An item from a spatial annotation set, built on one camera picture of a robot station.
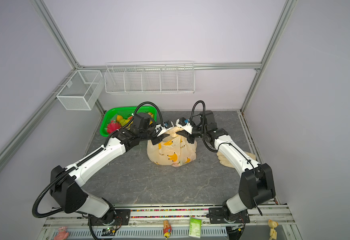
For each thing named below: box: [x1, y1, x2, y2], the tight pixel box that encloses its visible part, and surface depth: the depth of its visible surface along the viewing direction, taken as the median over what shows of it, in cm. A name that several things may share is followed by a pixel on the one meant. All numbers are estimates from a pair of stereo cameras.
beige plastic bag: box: [147, 127, 198, 167], surface depth 83 cm
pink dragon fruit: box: [107, 120, 121, 134], surface depth 101 cm
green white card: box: [188, 217, 202, 238], surface depth 71 cm
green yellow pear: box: [119, 118, 130, 127], surface depth 108 cm
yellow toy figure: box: [267, 219, 279, 240], surface depth 71 cm
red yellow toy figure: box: [163, 220, 172, 240], surface depth 70 cm
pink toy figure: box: [54, 226, 70, 240], surface depth 69 cm
